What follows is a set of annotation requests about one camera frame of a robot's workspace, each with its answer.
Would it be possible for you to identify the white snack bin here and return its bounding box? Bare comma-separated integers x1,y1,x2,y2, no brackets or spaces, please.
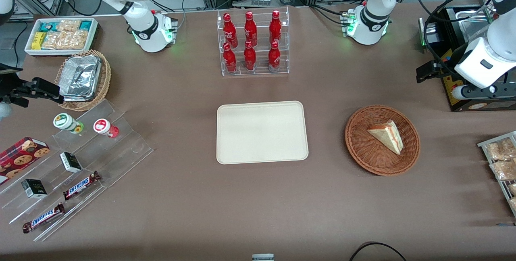
24,17,100,58

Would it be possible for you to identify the tray of snack bags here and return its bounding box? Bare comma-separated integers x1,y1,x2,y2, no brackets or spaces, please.
477,131,516,218

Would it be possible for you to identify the clear acrylic stepped shelf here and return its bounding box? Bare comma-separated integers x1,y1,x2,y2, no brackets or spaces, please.
0,99,154,242

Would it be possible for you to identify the small clear cracker bag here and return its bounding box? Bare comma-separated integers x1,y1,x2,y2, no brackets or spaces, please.
56,19,82,34

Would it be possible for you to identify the steel food pan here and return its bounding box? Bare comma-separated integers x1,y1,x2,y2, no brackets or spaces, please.
456,6,493,43

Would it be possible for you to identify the red lid cup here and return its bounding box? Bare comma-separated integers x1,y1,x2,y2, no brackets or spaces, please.
93,119,120,139

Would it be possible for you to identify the aluminium foil containers stack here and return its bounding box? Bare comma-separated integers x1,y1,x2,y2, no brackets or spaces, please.
60,54,102,102

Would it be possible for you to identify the clear acrylic bottle rack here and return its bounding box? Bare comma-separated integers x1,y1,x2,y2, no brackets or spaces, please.
217,6,290,77

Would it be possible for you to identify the black hot food case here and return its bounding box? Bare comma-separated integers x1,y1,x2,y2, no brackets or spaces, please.
418,0,516,112

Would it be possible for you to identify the triangle sandwich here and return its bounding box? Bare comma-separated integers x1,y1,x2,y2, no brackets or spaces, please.
367,120,404,156

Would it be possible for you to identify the green lid cup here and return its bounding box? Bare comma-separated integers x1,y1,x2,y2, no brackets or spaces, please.
53,113,85,134

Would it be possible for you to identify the black floor cable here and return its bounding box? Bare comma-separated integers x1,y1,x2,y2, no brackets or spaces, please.
349,242,408,261

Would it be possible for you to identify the red cookie box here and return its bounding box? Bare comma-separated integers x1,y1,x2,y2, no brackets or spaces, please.
0,137,51,185

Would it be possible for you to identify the snickers bar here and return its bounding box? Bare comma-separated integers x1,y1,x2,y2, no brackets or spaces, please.
62,171,102,201
22,203,65,234

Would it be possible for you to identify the red cola bottle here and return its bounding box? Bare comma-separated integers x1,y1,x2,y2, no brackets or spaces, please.
269,10,283,46
223,13,239,48
244,11,258,48
243,41,257,71
223,43,237,73
268,41,281,70

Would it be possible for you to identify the clear bag of snacks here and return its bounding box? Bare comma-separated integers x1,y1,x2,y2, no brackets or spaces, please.
485,138,516,161
489,160,516,182

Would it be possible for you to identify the round brown wicker basket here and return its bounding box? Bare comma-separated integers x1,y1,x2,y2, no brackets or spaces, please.
345,104,421,177

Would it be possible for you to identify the beige plastic tray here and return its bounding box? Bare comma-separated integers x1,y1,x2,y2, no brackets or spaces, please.
216,100,309,165

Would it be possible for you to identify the yellow snack packet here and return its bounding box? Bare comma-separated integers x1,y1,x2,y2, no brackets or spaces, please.
31,32,47,50

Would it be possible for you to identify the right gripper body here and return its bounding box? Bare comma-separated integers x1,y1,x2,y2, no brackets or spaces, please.
0,63,24,90

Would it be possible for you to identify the light wicker basket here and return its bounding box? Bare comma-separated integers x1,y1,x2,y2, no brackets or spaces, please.
54,49,112,112

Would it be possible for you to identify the small black box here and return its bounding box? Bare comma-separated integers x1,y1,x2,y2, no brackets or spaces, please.
21,179,48,199
60,152,83,173

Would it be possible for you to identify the large clear cracker bag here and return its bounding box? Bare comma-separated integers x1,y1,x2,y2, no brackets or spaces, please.
40,30,89,50

